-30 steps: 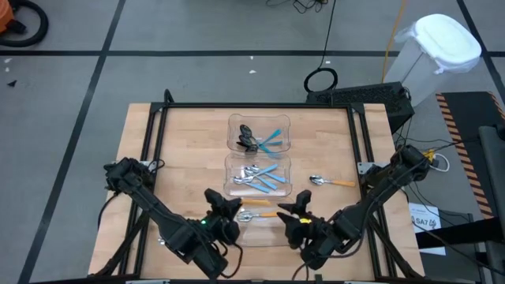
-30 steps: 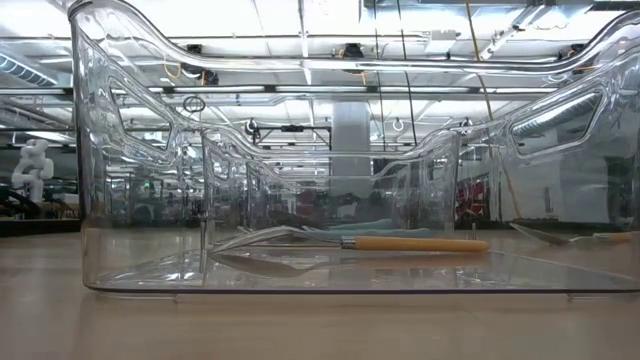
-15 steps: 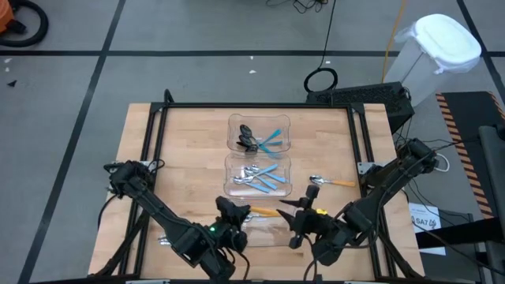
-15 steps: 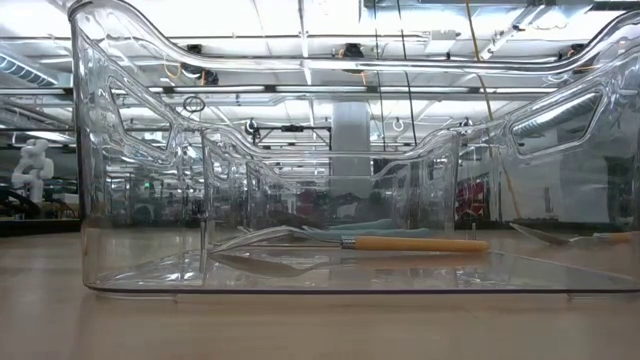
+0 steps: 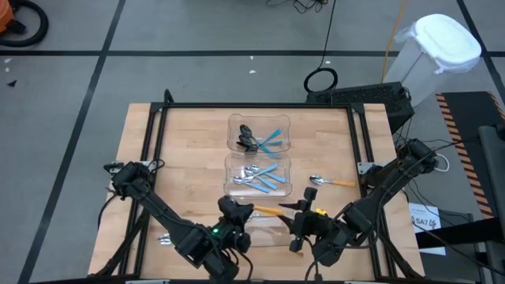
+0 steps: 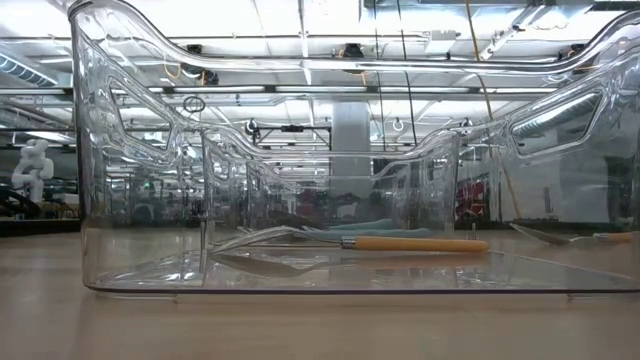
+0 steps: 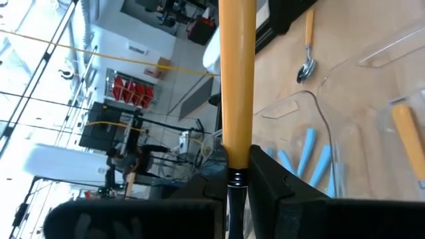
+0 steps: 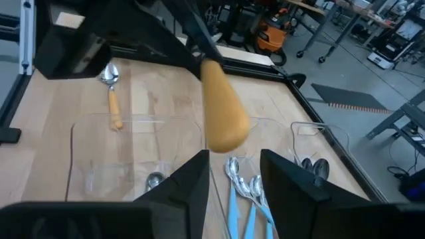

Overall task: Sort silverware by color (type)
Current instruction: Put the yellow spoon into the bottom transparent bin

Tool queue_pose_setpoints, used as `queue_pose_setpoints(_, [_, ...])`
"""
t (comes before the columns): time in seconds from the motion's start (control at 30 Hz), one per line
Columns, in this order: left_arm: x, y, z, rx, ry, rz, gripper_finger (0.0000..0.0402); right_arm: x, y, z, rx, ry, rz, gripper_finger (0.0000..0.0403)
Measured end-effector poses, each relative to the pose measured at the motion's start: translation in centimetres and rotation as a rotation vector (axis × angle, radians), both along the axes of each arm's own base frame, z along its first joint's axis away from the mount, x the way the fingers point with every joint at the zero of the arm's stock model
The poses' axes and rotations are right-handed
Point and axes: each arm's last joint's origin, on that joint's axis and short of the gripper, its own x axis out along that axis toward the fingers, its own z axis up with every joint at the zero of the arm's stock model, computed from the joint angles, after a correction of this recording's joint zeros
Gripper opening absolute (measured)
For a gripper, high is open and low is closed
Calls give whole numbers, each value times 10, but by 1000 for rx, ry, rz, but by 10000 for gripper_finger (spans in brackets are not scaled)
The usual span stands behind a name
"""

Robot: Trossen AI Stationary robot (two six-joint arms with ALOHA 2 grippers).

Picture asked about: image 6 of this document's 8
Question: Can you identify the silver spoon orange handle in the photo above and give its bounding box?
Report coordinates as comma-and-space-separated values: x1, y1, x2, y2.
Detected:
508, 222, 635, 250
208, 224, 492, 279

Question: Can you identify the white building column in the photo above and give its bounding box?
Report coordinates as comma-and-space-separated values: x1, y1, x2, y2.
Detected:
332, 102, 372, 221

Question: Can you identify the clear plastic bin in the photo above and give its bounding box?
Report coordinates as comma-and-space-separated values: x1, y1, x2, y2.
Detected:
67, 0, 640, 301
199, 127, 462, 251

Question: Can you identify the red machine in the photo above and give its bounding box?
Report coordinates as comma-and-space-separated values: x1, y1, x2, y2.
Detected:
455, 179, 486, 216

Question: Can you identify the white humanoid robot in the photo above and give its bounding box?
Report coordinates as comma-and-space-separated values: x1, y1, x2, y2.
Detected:
10, 138, 55, 204

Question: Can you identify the black camera gantry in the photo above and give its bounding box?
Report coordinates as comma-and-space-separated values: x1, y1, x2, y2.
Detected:
252, 124, 334, 151

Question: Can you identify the black ceiling cable reel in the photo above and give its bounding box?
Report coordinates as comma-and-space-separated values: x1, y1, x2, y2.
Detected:
338, 43, 369, 74
564, 42, 587, 64
180, 43, 220, 86

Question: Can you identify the thin black hanging cable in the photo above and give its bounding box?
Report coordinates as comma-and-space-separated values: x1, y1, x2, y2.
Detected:
372, 0, 385, 151

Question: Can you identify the yellow hanging cable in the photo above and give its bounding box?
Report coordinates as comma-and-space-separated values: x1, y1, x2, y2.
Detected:
464, 0, 524, 221

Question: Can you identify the silver ceiling duct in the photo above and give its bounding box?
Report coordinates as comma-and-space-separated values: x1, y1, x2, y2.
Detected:
512, 92, 604, 151

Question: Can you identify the black aluminium table frame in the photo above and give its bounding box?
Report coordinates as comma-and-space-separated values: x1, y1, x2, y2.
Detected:
0, 217, 82, 237

